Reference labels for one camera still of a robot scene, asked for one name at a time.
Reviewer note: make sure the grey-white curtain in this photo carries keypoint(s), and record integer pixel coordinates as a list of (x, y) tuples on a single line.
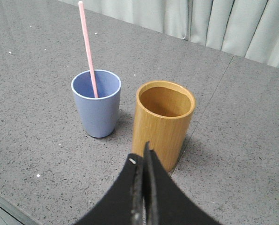
[(247, 28)]

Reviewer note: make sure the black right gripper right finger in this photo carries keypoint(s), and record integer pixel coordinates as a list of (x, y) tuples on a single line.
[(165, 202)]

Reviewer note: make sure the bamboo cylindrical holder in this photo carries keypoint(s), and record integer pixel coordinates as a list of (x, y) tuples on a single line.
[(163, 114)]

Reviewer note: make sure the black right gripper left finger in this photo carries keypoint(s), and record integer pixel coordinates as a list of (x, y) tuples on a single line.
[(123, 202)]

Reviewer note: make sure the blue plastic cup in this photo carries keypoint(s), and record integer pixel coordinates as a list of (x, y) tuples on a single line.
[(98, 115)]

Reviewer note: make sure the pink chopstick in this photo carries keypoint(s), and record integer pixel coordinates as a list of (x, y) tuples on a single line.
[(87, 46)]

